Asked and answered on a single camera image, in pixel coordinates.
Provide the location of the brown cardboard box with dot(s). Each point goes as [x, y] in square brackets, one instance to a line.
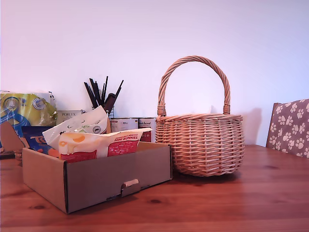
[108, 174]

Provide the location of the dark flat object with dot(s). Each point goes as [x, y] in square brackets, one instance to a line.
[7, 155]

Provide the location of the blue Terry's mini eggs bag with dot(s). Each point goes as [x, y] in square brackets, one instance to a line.
[33, 140]

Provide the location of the red mini bunnies bag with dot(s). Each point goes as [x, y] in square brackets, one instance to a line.
[84, 142]

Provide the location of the yellow kitchen towel pack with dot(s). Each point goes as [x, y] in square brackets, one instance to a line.
[24, 108]

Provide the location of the white Porlex box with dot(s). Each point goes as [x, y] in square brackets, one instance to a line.
[68, 118]

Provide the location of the paw print chair cushion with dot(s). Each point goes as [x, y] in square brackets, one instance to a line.
[292, 128]

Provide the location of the white truffle sweets bag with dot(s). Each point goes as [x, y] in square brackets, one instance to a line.
[72, 125]

